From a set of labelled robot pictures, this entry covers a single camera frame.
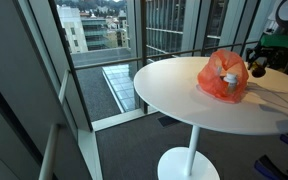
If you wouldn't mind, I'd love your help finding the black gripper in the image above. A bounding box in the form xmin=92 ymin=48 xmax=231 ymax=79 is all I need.
xmin=245 ymin=44 xmax=287 ymax=71

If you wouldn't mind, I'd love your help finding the white capped clear bottle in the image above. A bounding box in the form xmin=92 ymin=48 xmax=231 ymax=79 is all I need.
xmin=224 ymin=72 xmax=240 ymax=94

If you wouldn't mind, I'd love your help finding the orange plastic bag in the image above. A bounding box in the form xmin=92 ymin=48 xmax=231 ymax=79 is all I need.
xmin=197 ymin=49 xmax=250 ymax=103

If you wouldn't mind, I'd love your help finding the large blue black foot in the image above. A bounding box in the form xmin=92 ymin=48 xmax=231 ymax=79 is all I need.
xmin=253 ymin=154 xmax=288 ymax=180

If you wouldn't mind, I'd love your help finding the dark floor vent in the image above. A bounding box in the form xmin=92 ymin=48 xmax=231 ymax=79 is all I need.
xmin=157 ymin=114 xmax=182 ymax=128

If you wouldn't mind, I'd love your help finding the dark vertical window mullion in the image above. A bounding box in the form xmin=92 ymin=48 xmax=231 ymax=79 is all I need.
xmin=140 ymin=0 xmax=150 ymax=115

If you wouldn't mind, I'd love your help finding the glass skylight roof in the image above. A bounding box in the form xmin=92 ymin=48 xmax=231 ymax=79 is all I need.
xmin=102 ymin=63 xmax=142 ymax=113

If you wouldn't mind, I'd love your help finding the dark metal balcony railing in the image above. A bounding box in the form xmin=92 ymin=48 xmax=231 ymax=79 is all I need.
xmin=71 ymin=39 xmax=262 ymax=71

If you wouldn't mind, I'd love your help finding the green glass building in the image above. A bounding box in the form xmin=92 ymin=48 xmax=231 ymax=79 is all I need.
xmin=80 ymin=16 xmax=110 ymax=52

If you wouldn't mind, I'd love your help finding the white building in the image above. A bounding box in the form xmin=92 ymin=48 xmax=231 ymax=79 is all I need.
xmin=57 ymin=4 xmax=89 ymax=54

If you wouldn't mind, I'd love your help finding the white handrail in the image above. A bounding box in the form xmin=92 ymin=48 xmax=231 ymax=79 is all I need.
xmin=38 ymin=69 xmax=71 ymax=180

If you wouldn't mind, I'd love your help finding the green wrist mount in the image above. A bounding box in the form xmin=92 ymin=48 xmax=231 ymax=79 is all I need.
xmin=259 ymin=33 xmax=288 ymax=49

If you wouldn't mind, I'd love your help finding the white table pedestal base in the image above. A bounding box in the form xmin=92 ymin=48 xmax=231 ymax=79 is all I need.
xmin=157 ymin=124 xmax=221 ymax=180

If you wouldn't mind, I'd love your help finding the black slanted window frame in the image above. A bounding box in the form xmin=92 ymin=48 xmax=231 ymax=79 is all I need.
xmin=48 ymin=0 xmax=94 ymax=132

